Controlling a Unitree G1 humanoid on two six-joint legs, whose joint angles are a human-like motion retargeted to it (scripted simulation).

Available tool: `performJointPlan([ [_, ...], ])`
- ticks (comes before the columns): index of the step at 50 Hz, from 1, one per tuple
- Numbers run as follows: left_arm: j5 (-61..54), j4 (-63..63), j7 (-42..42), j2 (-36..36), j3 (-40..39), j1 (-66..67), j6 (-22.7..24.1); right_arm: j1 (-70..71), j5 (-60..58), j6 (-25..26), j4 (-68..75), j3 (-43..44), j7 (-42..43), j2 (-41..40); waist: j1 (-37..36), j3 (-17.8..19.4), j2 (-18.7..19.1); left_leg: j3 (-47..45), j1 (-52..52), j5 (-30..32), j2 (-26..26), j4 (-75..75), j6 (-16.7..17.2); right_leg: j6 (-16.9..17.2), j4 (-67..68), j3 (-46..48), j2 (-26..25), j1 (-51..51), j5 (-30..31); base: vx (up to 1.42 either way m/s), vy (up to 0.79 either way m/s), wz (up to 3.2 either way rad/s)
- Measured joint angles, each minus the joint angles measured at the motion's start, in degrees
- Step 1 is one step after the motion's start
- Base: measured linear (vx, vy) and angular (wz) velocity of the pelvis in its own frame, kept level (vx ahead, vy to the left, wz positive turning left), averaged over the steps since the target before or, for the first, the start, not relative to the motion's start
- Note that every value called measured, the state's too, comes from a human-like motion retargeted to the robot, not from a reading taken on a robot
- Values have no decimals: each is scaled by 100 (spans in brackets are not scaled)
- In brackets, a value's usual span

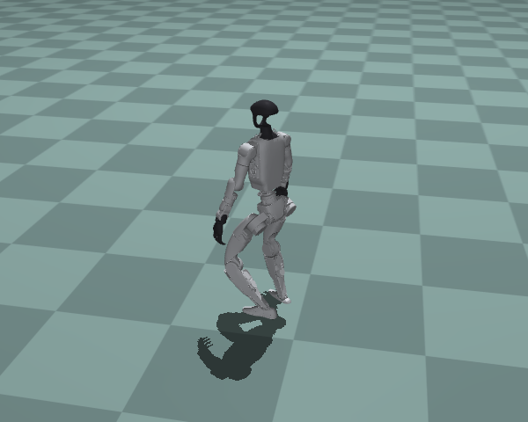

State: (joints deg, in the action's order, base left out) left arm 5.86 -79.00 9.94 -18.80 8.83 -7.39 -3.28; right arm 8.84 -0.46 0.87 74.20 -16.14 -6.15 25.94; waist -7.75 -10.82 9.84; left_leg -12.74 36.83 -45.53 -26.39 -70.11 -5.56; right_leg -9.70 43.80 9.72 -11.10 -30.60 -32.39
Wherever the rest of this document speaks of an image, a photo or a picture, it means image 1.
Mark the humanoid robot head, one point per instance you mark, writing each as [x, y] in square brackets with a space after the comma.
[264, 108]

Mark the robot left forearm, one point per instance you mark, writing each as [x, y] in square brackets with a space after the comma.
[229, 197]

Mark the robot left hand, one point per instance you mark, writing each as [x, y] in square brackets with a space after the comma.
[218, 229]

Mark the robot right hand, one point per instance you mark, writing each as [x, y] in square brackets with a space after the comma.
[281, 190]

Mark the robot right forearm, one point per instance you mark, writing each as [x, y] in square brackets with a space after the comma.
[286, 176]

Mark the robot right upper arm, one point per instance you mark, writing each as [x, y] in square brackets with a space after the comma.
[288, 157]

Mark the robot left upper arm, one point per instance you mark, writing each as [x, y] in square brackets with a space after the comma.
[246, 153]

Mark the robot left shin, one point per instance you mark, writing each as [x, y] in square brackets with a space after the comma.
[243, 280]

